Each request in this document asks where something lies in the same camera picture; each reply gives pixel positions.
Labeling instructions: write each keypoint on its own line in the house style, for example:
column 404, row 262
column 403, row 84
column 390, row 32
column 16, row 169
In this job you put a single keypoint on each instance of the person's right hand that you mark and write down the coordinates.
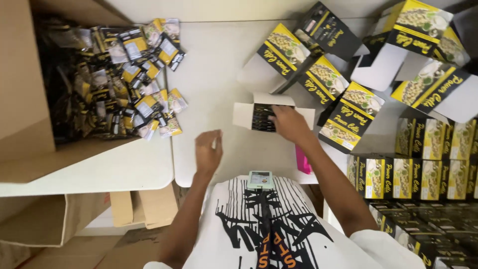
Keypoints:
column 293, row 125

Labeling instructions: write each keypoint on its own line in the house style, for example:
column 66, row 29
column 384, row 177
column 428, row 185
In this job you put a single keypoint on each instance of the person's left hand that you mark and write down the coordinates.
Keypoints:
column 207, row 151

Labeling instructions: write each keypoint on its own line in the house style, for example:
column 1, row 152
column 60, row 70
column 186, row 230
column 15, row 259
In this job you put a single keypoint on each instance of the person's right fingers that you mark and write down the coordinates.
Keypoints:
column 279, row 116

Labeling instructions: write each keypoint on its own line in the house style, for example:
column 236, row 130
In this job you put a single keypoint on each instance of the person's left fingers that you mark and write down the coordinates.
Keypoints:
column 213, row 135

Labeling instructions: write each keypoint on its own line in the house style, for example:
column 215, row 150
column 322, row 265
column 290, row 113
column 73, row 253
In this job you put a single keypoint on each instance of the row of black sachets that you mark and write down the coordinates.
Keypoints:
column 261, row 117

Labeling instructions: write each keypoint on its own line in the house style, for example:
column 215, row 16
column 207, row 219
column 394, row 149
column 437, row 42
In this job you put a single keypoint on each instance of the open white packing box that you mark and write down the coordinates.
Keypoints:
column 244, row 114

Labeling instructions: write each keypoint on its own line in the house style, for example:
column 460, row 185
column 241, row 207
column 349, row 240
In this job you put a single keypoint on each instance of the pink packet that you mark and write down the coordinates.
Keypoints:
column 301, row 162

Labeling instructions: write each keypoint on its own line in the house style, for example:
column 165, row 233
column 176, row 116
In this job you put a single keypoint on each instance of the green chest-mounted phone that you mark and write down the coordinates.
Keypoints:
column 260, row 180

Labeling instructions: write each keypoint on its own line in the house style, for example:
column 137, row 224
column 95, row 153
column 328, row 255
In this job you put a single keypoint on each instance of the heap of unfolded yellow boxes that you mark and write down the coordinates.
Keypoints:
column 351, row 112

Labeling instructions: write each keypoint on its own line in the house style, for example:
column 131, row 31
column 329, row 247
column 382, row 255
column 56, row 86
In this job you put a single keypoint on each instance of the small brown cardboard carton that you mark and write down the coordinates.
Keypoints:
column 149, row 205

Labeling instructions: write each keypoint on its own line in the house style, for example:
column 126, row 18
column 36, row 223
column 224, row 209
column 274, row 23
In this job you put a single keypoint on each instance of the person's white printed shirt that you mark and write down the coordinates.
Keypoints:
column 231, row 239

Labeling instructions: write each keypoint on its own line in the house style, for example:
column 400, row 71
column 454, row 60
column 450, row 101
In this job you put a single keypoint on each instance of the pile of yellow black sachets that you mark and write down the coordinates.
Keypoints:
column 112, row 78

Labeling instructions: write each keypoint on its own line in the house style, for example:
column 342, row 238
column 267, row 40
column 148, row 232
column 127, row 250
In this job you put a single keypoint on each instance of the stack of closed yellow boxes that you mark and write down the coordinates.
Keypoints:
column 429, row 179

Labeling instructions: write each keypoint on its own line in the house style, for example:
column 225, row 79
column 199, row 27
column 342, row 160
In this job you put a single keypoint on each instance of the flat brown cardboard sheet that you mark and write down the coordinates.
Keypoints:
column 93, row 252

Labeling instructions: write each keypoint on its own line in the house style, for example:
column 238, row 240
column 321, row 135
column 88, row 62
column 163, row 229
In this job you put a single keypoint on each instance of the long brown cardboard carton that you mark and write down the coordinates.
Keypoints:
column 48, row 218

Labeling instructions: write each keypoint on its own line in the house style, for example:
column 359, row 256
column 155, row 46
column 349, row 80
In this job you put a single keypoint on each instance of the stack of black glossy boxes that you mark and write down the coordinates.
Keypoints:
column 429, row 231

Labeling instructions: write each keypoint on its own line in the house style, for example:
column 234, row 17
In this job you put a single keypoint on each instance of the large brown cardboard carton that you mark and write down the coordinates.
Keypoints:
column 22, row 93

